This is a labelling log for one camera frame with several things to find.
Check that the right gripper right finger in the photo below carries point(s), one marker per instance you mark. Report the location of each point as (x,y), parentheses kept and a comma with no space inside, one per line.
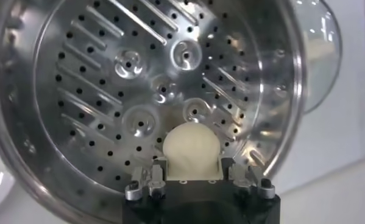
(241,176)

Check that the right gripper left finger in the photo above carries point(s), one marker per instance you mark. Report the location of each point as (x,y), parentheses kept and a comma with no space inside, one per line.
(156,182)

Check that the white steamed baozi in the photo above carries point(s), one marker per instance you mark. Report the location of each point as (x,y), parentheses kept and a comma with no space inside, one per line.
(189,149)

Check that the stainless steel steamer basket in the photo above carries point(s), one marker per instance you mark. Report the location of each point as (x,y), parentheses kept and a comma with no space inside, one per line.
(78,91)

